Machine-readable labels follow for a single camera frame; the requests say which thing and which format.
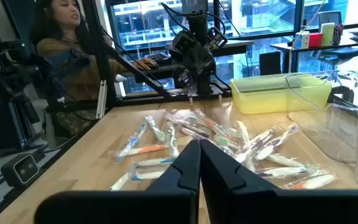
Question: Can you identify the black table clamp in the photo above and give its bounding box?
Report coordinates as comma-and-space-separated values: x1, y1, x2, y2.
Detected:
327, 85, 356, 105

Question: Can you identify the black office chair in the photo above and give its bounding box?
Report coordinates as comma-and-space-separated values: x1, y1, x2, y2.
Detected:
313, 10, 358, 68

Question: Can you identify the black equipment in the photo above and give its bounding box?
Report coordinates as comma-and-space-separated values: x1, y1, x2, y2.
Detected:
0, 39, 48, 153

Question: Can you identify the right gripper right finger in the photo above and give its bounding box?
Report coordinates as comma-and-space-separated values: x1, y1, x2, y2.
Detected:
200, 139, 358, 224

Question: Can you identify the dark cup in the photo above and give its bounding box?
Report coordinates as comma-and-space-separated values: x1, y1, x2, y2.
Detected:
333, 24, 345, 46

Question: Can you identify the person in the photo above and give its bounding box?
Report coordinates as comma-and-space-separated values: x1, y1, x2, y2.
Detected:
31, 0, 158, 138

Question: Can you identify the large glass window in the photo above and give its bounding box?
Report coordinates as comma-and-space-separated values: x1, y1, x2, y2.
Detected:
106, 0, 358, 94

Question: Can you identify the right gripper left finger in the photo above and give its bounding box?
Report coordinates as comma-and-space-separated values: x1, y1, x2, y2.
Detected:
34, 139, 201, 224

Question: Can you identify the green toothbrush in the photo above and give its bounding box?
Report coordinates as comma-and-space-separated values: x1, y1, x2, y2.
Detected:
144, 115, 167, 144
165, 121, 180, 158
265, 153, 308, 169
213, 133, 239, 151

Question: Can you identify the yellow plastic bin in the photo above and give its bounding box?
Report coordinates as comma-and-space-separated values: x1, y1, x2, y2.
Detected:
230, 73, 334, 115

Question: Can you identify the white box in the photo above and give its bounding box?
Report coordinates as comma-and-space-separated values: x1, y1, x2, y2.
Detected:
295, 30, 310, 50

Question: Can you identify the small black camera box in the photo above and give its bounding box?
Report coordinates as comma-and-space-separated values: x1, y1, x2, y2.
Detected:
0, 152, 47, 189

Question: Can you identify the green white pouch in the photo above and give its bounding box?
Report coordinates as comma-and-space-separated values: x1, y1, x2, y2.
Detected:
319, 22, 336, 47

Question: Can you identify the red box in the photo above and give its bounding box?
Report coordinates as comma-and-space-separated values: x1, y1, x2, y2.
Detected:
308, 32, 324, 48

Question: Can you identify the person's hand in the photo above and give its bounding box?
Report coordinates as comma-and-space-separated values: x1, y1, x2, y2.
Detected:
134, 57, 158, 71

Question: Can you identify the black keyboard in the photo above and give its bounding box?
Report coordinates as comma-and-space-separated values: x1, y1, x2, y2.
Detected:
143, 50, 173, 66

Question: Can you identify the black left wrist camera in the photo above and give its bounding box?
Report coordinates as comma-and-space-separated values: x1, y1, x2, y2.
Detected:
172, 30, 197, 56

